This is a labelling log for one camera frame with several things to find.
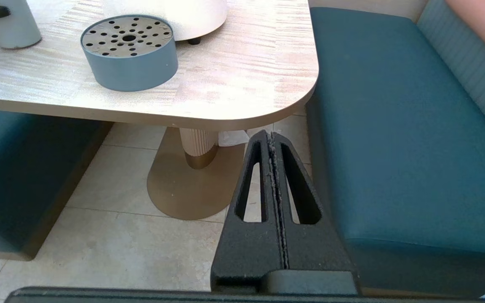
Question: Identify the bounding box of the grey-blue plastic cup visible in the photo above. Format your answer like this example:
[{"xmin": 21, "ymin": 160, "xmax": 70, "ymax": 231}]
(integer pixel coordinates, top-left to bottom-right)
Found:
[{"xmin": 0, "ymin": 0, "xmax": 42, "ymax": 50}]

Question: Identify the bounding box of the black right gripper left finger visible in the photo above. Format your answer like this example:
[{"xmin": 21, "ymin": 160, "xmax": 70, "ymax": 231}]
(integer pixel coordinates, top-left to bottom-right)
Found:
[{"xmin": 211, "ymin": 130, "xmax": 286, "ymax": 293}]

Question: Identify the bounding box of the grey perforated drip tray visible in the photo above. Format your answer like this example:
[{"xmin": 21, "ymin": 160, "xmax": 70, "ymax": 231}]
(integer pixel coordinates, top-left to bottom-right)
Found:
[{"xmin": 80, "ymin": 15, "xmax": 179, "ymax": 92}]

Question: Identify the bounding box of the large clear water dispenser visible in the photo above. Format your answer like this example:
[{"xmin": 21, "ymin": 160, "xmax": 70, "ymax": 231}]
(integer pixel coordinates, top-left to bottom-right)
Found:
[{"xmin": 101, "ymin": 0, "xmax": 228, "ymax": 45}]

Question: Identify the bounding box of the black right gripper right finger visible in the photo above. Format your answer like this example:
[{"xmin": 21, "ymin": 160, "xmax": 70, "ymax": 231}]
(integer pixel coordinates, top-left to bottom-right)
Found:
[{"xmin": 273, "ymin": 132, "xmax": 354, "ymax": 272}]

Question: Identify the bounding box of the crumpled white paper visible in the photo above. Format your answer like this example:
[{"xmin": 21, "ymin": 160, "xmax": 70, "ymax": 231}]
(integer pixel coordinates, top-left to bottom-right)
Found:
[{"xmin": 218, "ymin": 130, "xmax": 250, "ymax": 147}]

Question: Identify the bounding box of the blue upholstered sofa bench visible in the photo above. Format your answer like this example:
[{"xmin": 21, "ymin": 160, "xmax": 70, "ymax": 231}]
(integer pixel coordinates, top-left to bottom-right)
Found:
[
  {"xmin": 0, "ymin": 109, "xmax": 115, "ymax": 261},
  {"xmin": 306, "ymin": 0, "xmax": 485, "ymax": 299}
]

